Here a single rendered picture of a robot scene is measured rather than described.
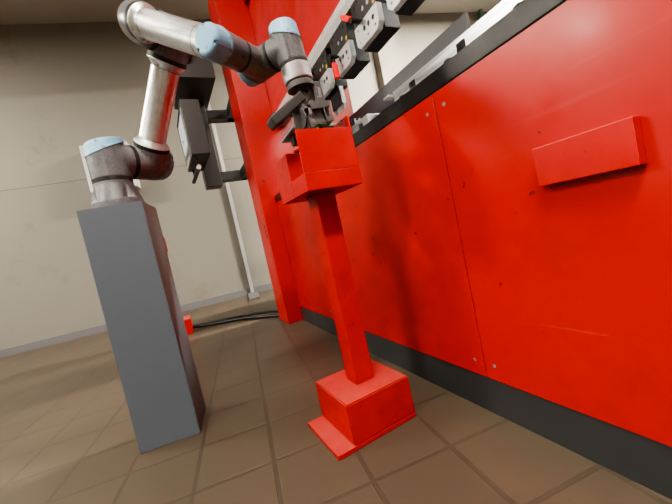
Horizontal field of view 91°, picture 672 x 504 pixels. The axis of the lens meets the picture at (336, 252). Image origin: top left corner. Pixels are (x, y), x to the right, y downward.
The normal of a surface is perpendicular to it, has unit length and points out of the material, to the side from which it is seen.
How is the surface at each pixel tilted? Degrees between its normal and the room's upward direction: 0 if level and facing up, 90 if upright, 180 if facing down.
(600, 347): 90
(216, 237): 90
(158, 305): 90
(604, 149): 90
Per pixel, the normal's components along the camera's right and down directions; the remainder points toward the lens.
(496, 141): -0.89, 0.22
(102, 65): 0.28, 0.00
